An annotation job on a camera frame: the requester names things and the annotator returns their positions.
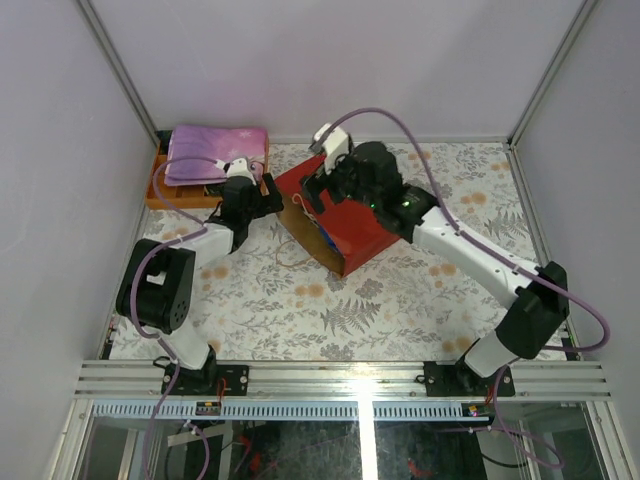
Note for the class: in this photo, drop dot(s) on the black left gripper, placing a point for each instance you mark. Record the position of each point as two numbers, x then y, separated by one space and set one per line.
258 198

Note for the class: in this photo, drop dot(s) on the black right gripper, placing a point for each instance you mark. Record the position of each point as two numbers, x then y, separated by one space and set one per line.
312 186

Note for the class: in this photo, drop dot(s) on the red paper bag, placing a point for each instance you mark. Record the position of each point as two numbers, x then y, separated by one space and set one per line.
352 226

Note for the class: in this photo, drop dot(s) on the blue chips snack bag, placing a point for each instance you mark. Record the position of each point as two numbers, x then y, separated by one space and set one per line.
329 241

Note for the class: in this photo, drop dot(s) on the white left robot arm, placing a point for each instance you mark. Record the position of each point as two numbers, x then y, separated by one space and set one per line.
155 293

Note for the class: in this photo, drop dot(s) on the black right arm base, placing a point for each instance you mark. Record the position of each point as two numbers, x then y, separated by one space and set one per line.
458 380

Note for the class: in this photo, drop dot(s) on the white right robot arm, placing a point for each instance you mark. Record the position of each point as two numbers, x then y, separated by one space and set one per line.
535 309

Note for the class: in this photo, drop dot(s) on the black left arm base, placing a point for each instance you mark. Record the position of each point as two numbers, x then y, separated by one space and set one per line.
213 379

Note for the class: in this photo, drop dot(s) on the purple princess cloth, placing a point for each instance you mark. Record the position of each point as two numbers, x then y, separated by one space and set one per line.
193 149

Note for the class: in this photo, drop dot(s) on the orange wooden tray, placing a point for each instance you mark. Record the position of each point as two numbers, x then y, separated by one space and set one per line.
183 197

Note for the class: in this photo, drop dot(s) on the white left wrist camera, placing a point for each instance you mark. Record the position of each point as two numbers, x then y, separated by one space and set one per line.
250 168

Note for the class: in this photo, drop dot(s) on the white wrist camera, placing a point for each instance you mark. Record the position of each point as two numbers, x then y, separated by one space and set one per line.
250 168
332 144

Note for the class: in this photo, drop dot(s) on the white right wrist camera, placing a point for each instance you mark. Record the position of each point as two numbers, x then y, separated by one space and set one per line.
332 144

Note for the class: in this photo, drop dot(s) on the aluminium front rail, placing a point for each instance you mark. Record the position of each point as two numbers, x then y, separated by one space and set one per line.
532 381

